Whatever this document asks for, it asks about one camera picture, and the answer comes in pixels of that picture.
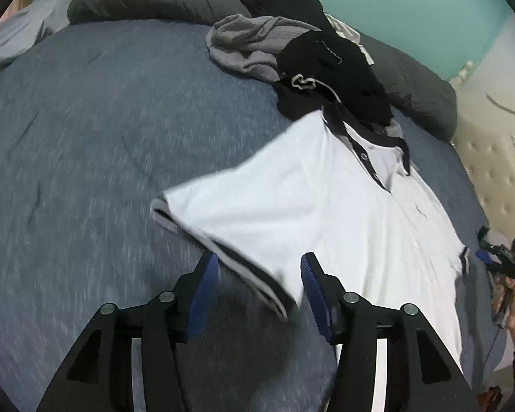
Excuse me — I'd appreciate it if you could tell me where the grey hoodie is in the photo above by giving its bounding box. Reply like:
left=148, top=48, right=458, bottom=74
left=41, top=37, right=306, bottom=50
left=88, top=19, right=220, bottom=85
left=205, top=14, right=405, bottom=139

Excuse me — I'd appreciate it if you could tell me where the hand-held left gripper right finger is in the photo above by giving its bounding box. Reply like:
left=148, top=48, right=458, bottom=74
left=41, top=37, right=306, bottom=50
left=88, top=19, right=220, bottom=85
left=299, top=252, right=471, bottom=412

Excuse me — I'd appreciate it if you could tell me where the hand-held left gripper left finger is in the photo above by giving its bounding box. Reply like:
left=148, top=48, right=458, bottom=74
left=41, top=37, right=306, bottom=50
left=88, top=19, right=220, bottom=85
left=36, top=250, right=220, bottom=412

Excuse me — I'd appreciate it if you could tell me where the black cable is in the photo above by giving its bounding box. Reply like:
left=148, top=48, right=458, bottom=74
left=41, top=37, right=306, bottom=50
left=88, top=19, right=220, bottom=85
left=482, top=325, right=506, bottom=386

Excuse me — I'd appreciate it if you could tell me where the black garment with white piping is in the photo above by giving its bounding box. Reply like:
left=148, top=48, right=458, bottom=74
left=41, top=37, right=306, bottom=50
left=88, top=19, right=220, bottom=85
left=239, top=0, right=394, bottom=128

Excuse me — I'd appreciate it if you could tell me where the white t-shirt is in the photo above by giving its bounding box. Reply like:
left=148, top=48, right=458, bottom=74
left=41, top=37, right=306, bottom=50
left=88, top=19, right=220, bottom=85
left=325, top=12, right=374, bottom=67

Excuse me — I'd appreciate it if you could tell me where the blue woven bedspread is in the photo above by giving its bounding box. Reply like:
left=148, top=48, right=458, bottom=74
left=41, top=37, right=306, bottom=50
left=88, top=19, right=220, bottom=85
left=0, top=19, right=511, bottom=412

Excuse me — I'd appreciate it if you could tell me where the cream tufted headboard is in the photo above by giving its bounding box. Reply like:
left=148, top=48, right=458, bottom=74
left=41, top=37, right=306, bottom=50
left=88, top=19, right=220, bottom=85
left=447, top=59, right=515, bottom=262

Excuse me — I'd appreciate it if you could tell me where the light grey blanket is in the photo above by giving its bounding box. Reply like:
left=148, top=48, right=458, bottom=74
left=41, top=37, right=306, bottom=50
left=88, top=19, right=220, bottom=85
left=0, top=0, right=77, bottom=87

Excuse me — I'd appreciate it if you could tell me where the white polo shirt black trim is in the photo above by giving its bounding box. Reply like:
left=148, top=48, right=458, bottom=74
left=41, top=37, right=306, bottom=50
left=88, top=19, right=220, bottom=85
left=150, top=105, right=471, bottom=379

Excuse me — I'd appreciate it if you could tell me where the orange and black object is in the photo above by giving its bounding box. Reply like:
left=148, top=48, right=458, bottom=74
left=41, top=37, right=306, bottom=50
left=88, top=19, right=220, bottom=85
left=482, top=387, right=504, bottom=412

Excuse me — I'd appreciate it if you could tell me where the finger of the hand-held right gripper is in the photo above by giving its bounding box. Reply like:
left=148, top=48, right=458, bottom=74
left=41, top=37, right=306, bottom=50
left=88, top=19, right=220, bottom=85
left=478, top=227, right=506, bottom=255
left=476, top=250, right=506, bottom=274

